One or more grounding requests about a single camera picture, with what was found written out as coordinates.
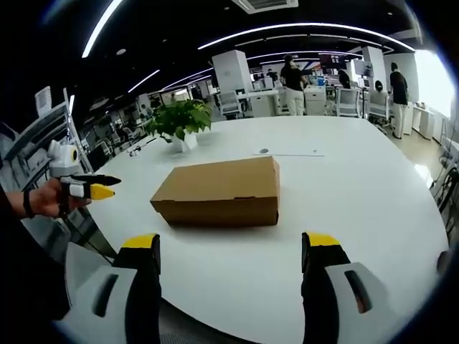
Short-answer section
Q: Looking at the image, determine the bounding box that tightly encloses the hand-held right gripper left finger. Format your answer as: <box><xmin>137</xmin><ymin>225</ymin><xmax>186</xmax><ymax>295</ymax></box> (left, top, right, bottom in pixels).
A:
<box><xmin>54</xmin><ymin>232</ymin><xmax>162</xmax><ymax>344</ymax></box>

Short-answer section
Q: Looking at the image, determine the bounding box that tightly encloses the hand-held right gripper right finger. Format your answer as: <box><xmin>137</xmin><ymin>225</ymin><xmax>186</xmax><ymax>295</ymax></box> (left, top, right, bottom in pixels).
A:
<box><xmin>300</xmin><ymin>231</ymin><xmax>390</xmax><ymax>344</ymax></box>

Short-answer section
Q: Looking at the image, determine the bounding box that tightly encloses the brown cardboard shoe box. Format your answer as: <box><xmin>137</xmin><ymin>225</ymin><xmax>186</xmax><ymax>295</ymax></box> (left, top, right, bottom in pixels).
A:
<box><xmin>149</xmin><ymin>155</ymin><xmax>281</xmax><ymax>228</ymax></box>

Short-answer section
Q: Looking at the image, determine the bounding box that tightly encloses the person's left hand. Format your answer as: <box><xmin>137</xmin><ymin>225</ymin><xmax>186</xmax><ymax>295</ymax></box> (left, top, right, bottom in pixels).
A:
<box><xmin>29</xmin><ymin>177</ymin><xmax>93</xmax><ymax>218</ymax></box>

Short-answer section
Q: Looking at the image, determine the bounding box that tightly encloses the black wrist band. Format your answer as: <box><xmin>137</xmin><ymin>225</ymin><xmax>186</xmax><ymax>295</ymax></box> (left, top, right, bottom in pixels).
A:
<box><xmin>22</xmin><ymin>189</ymin><xmax>36</xmax><ymax>219</ymax></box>

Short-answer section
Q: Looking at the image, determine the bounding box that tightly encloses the green potted plant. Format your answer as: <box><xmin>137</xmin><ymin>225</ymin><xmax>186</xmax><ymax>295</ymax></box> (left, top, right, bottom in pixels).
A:
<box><xmin>144</xmin><ymin>99</ymin><xmax>213</xmax><ymax>153</ymax></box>

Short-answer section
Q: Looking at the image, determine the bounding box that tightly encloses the white office chair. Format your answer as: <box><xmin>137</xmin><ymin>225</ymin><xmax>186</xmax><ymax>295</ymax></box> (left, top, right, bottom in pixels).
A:
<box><xmin>367</xmin><ymin>91</ymin><xmax>392</xmax><ymax>126</ymax></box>
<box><xmin>219</xmin><ymin>90</ymin><xmax>245</xmax><ymax>120</ymax></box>
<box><xmin>335</xmin><ymin>87</ymin><xmax>361</xmax><ymax>118</ymax></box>

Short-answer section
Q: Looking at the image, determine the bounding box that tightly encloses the white square pillar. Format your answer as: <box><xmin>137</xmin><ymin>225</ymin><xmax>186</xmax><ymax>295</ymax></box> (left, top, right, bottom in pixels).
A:
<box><xmin>211</xmin><ymin>49</ymin><xmax>252</xmax><ymax>95</ymax></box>

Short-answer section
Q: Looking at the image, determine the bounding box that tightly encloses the white cabinet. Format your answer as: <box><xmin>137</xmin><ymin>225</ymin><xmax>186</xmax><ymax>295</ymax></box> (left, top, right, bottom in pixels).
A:
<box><xmin>303</xmin><ymin>85</ymin><xmax>327</xmax><ymax>116</ymax></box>

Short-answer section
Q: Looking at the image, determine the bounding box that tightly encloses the ceiling air vent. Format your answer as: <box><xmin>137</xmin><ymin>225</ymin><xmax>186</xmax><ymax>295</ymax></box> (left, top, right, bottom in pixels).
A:
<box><xmin>231</xmin><ymin>0</ymin><xmax>299</xmax><ymax>14</ymax></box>

